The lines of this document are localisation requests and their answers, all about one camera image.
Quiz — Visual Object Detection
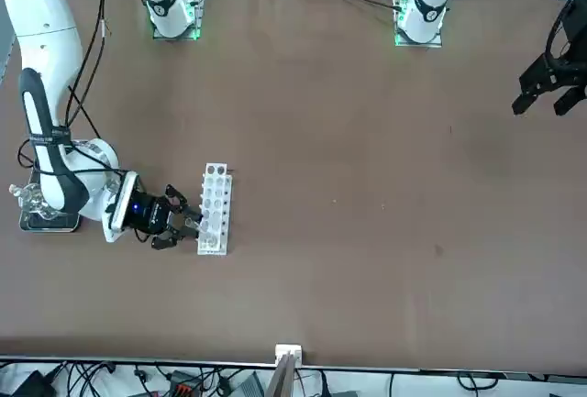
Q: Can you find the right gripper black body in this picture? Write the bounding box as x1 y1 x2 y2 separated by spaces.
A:
130 189 173 238

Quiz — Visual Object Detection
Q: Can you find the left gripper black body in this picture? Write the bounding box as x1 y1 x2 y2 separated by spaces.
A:
548 0 587 86

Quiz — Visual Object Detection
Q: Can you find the glass test tube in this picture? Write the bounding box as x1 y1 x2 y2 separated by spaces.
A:
183 215 220 251

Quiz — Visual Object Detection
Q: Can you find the glass alcohol lamp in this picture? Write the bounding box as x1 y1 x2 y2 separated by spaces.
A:
7 182 51 222

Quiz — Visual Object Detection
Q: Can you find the white test tube rack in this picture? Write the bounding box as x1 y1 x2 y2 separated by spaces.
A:
195 162 235 257

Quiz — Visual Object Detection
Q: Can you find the orange black connector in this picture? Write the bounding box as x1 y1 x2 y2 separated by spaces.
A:
167 370 203 396

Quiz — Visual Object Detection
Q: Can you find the grey power adapter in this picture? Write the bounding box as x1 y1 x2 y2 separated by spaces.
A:
231 370 266 397

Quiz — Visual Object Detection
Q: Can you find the black power adapter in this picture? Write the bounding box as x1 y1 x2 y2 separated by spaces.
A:
11 369 59 397

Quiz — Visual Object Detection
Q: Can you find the white post bracket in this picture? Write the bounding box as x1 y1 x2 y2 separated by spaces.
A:
273 343 305 366

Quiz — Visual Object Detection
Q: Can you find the aluminium frame post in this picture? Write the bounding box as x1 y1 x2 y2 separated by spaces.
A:
267 351 298 397

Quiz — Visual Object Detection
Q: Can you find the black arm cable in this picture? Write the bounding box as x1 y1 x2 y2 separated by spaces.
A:
66 0 114 141

